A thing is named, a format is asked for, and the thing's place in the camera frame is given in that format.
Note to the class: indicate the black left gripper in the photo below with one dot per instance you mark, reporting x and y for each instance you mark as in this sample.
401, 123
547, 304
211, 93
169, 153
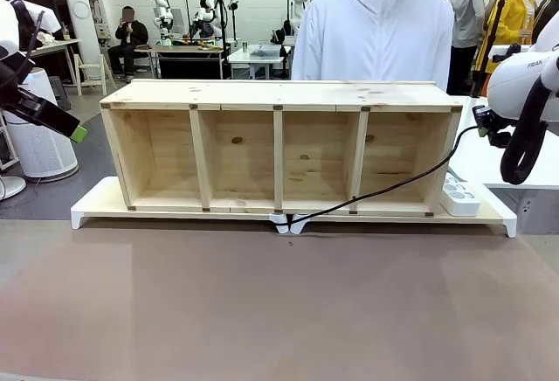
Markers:
13, 79

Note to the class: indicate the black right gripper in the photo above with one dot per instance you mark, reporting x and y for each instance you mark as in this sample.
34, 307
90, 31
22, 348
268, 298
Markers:
500, 129

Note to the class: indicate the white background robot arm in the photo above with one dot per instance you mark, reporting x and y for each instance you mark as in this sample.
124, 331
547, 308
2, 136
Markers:
207, 14
301, 5
162, 16

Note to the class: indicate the white cylindrical air purifier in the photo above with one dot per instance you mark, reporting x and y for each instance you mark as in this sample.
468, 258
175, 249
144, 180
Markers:
41, 149

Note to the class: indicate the white wooden step chair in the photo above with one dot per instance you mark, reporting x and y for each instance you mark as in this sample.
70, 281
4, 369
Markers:
94, 75

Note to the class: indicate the cluttered white work table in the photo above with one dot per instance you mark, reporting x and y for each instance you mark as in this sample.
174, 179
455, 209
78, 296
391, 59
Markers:
57, 46

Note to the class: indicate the white power strip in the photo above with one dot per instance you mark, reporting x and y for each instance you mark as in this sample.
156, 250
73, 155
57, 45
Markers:
460, 199

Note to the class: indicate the white fan base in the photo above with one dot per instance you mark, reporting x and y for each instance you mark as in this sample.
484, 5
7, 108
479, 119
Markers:
11, 186

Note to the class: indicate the black tripod stand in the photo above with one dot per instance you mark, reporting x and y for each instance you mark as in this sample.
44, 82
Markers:
491, 31

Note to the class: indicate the seated person in black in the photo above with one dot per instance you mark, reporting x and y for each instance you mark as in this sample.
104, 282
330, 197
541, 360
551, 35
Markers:
129, 44

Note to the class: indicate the mannequin in grey hoodie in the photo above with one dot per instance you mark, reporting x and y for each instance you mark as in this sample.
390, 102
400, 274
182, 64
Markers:
467, 18

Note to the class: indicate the white standing air conditioner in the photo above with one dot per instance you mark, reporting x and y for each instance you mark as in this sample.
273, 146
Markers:
83, 18

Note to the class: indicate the mannequin in yellow jacket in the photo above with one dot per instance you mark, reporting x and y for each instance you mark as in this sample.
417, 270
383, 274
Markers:
515, 18

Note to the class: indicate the mannequin in dark striped jacket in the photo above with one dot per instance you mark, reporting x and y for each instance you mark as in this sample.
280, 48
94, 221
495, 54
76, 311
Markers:
546, 9

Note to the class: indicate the person in white hoodie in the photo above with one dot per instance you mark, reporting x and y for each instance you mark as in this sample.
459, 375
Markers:
371, 36

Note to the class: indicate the pine wooden shelf unit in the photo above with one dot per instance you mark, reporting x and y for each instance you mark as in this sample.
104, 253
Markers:
279, 92

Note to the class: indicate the white background table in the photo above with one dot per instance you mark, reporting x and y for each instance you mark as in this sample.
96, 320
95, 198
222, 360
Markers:
257, 57

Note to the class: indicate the black frame work table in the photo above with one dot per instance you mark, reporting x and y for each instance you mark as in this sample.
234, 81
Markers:
188, 51

